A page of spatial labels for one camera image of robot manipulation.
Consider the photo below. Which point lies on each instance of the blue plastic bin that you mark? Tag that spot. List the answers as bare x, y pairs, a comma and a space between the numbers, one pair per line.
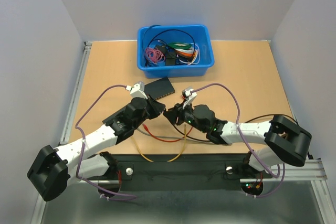
191, 44

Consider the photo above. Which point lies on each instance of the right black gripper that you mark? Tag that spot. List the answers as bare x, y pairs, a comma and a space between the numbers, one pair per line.
171, 114

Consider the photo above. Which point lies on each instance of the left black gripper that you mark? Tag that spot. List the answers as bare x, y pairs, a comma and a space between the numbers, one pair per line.
156, 107

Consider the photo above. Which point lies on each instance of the small black network switch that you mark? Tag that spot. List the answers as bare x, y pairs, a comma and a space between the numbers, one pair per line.
159, 89

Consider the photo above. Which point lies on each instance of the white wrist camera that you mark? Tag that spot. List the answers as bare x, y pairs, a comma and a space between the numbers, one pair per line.
189, 95
137, 90

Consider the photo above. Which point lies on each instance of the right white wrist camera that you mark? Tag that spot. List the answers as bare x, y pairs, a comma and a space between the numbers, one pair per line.
189, 95

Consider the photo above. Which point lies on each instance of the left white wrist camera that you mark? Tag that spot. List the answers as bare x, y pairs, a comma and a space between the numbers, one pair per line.
137, 90

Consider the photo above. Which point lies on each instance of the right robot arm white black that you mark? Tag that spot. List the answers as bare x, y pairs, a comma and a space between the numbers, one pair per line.
284, 141

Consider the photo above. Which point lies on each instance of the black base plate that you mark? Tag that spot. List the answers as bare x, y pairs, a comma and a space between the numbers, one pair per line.
188, 172

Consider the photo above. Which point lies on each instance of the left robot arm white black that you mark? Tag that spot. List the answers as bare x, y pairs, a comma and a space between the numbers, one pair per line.
54, 169

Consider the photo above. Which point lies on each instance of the black adapter in bin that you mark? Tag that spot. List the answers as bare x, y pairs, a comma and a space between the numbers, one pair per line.
165, 55

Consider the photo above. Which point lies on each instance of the large black network switch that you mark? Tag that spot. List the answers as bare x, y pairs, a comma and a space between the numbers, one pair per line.
116, 118

